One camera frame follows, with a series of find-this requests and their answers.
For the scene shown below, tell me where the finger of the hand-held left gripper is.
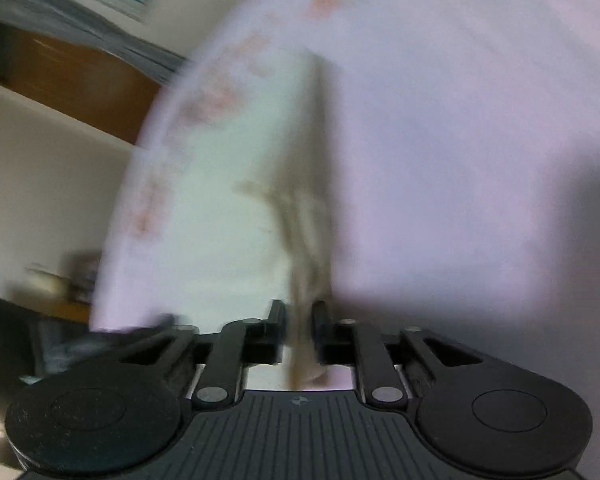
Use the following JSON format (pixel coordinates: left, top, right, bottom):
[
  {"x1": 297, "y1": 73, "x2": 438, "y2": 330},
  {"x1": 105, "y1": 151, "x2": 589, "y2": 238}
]
[{"x1": 129, "y1": 314, "x2": 177, "y2": 337}]

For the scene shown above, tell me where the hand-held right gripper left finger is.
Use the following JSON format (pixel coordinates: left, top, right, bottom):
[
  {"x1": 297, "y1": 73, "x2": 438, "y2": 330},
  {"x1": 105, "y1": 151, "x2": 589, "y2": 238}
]
[{"x1": 117, "y1": 300, "x2": 287, "y2": 409}]

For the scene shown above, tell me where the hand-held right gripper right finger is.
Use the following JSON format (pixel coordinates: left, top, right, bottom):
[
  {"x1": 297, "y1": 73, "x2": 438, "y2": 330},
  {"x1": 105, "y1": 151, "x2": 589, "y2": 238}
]
[{"x1": 311, "y1": 301, "x2": 483, "y2": 407}]

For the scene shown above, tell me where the cream knitted sweater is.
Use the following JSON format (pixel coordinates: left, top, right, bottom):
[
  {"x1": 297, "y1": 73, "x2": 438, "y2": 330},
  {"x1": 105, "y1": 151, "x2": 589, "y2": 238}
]
[{"x1": 155, "y1": 52, "x2": 343, "y2": 391}]

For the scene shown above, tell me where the dark small box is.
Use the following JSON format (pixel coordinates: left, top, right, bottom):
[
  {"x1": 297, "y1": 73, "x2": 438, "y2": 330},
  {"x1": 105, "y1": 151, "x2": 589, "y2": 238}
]
[{"x1": 72, "y1": 252, "x2": 101, "y2": 306}]

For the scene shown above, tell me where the wooden side table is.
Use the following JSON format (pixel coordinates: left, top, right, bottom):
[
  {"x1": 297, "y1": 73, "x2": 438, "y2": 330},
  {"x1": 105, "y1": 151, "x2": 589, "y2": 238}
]
[{"x1": 10, "y1": 290, "x2": 93, "y2": 325}]

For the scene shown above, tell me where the pale small container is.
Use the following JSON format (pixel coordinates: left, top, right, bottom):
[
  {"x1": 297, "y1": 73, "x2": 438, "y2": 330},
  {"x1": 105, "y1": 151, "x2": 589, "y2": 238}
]
[{"x1": 27, "y1": 264, "x2": 68, "y2": 305}]

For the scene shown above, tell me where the dark cabinet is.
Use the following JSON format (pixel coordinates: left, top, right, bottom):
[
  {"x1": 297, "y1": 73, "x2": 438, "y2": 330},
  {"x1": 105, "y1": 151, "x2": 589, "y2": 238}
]
[{"x1": 0, "y1": 290, "x2": 43, "y2": 463}]

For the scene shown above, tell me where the pink floral bedsheet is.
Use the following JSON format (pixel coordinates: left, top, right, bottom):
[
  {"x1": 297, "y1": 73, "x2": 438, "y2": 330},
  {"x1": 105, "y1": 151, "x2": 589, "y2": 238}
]
[{"x1": 87, "y1": 0, "x2": 600, "y2": 386}]

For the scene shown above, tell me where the brown wooden door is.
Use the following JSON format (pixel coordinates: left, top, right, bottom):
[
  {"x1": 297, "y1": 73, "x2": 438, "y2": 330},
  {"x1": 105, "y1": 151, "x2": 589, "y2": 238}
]
[{"x1": 0, "y1": 22, "x2": 163, "y2": 146}]

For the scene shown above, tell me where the grey curtain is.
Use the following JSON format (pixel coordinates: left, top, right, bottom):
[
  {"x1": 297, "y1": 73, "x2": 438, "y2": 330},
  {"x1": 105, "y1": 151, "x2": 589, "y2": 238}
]
[{"x1": 0, "y1": 0, "x2": 196, "y2": 81}]

